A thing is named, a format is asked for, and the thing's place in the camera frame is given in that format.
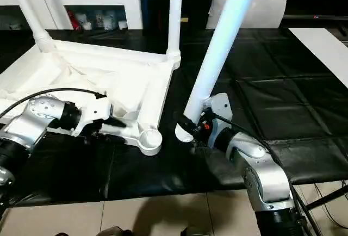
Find light grey printed pillow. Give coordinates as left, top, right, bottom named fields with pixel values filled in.
left=206, top=0, right=288, bottom=29

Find white plastic table leg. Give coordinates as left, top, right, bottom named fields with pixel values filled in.
left=5, top=0, right=57, bottom=53
left=175, top=0, right=264, bottom=142
left=166, top=0, right=183, bottom=57

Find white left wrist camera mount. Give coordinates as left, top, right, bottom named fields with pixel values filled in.
left=72, top=94, right=114, bottom=138

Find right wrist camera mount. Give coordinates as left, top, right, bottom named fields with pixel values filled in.
left=202, top=92, right=233, bottom=148

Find black work mat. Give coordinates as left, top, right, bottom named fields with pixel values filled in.
left=0, top=28, right=348, bottom=207

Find red item in cabinet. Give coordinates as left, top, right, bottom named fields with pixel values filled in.
left=67, top=10, right=81, bottom=30

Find black cabinet with gold label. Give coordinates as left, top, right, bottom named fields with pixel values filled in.
left=141, top=0, right=215, bottom=30

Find white flat panel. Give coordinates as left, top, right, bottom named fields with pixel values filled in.
left=288, top=28, right=348, bottom=89

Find black stand bar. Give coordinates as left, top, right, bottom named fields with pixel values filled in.
left=304, top=184, right=348, bottom=212

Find black rail with red mark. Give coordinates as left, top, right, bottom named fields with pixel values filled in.
left=282, top=14, right=348, bottom=21

